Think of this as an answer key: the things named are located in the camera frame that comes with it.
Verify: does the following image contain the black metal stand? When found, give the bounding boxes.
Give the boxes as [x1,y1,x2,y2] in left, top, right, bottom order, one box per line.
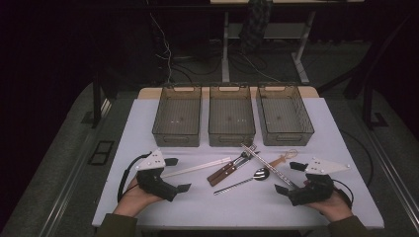
[361,83,389,130]
[92,70,104,128]

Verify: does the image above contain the right hand-held gripper black cable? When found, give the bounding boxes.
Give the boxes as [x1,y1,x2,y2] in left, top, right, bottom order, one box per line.
[332,179,355,208]

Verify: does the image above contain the person's right hand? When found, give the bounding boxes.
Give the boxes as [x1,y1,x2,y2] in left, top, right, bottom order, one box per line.
[304,192,354,223]

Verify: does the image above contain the thin black floor cable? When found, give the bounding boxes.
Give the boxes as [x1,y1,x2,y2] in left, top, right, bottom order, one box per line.
[339,129,375,187]

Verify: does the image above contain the thin white cable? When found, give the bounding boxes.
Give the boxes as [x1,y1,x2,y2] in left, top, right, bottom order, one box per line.
[149,13,174,83]

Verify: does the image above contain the transparent brown plastic bin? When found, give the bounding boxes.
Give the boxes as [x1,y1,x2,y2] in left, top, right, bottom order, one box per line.
[151,84,203,148]
[208,84,257,148]
[256,83,315,147]

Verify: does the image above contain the hand-held gripper black cable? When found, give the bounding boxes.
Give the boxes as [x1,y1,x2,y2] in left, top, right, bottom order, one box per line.
[332,179,355,208]
[117,151,152,202]

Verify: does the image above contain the small wooden spoon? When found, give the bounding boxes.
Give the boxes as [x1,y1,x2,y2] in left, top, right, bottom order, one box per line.
[268,148,299,168]

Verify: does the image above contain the dark patterned hanging cloth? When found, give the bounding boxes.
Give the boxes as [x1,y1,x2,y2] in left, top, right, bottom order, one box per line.
[239,0,274,52]

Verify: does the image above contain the black floor cables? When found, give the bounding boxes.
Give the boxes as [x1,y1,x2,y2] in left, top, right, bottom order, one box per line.
[171,39,281,83]

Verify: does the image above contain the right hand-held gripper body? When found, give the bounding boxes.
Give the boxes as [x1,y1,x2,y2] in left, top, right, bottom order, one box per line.
[288,157,351,207]

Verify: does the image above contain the metal spoon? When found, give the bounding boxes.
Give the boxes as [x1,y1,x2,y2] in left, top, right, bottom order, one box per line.
[212,167,271,197]

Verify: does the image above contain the metal chopstick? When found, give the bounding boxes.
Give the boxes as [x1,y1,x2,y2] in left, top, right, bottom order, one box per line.
[240,143,295,188]
[242,144,298,190]

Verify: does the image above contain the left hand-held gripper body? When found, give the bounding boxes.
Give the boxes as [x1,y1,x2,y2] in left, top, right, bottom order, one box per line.
[134,148,179,202]

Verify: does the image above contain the black floor frame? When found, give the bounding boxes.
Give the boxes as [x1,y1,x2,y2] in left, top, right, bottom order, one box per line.
[88,140,116,166]

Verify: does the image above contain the white metal desk frame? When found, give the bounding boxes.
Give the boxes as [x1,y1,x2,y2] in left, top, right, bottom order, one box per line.
[209,0,365,84]

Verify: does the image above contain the left hand-held gripper black cable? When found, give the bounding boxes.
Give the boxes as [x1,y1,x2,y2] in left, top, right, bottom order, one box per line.
[117,151,152,202]

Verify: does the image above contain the person's left hand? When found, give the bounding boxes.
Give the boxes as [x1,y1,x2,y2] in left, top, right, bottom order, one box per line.
[113,177,165,218]

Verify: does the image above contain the wooden handled fork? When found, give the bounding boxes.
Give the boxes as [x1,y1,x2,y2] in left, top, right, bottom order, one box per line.
[207,143,258,183]

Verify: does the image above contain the metal floor rail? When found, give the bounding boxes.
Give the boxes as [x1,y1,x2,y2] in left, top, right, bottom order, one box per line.
[349,98,419,228]
[39,98,113,237]

